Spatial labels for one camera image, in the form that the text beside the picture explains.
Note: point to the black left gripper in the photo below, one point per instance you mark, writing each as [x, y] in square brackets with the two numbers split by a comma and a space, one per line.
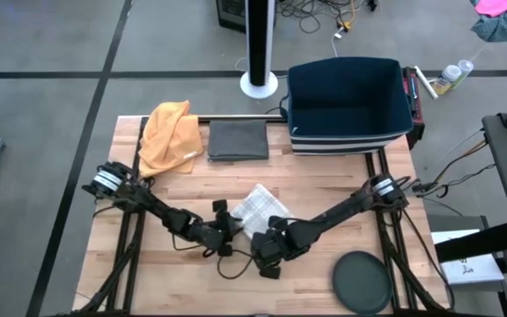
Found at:
[227, 229]

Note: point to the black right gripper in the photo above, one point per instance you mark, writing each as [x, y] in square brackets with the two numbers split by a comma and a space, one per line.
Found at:
[288, 244]

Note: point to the white towel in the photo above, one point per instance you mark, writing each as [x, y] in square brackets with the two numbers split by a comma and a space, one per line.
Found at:
[260, 209]

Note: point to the grey kitchen towel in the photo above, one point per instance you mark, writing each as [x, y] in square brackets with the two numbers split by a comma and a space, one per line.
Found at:
[238, 141]

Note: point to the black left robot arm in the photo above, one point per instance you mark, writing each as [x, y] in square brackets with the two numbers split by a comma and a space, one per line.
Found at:
[161, 211]

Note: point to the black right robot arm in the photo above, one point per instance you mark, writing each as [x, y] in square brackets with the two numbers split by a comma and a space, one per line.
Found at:
[346, 211]

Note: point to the orange towel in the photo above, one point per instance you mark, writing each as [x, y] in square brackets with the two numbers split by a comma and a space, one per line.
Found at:
[170, 136]

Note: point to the dark green round plate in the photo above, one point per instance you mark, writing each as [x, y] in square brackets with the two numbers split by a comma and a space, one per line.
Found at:
[361, 282]

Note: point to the black aluminium crossbar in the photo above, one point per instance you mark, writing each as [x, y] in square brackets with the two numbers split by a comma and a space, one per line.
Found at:
[236, 117]

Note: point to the navy white striped fabric bin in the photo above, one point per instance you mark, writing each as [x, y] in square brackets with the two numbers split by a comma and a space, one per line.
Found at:
[346, 97]

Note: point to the silver black tower fan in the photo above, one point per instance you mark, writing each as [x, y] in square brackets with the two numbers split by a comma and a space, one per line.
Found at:
[258, 44]

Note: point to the red black tool case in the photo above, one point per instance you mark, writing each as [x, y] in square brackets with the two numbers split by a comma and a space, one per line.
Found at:
[416, 105]

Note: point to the white paper box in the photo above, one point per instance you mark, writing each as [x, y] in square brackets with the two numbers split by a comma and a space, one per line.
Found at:
[473, 273]

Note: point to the black diagonal bar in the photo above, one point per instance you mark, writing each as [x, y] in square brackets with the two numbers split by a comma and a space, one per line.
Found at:
[478, 242]

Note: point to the white tube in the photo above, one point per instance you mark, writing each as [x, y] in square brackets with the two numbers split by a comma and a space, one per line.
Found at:
[425, 83]

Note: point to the yellow label bottle white cap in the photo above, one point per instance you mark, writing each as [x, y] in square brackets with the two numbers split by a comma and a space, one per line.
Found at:
[447, 79]

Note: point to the green bottle white cap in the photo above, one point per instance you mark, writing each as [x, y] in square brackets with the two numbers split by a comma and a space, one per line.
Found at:
[465, 68]

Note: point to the pink cloth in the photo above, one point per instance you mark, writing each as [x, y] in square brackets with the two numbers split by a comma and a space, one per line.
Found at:
[495, 6]

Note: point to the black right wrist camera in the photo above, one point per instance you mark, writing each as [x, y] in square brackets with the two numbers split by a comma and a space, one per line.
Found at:
[270, 272]

